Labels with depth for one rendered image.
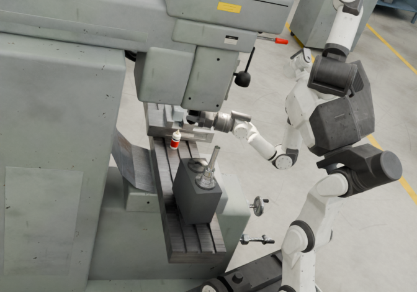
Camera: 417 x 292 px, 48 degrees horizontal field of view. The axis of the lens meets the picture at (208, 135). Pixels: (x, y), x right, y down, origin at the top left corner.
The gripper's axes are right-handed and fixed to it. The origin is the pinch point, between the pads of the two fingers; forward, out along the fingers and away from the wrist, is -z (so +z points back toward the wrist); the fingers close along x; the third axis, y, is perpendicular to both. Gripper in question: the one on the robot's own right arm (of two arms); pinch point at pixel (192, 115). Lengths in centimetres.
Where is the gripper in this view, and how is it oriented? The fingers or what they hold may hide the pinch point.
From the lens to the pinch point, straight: 215.7
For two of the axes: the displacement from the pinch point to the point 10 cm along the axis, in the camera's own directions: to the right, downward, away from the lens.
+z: 9.7, 2.4, 1.0
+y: -2.5, 7.8, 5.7
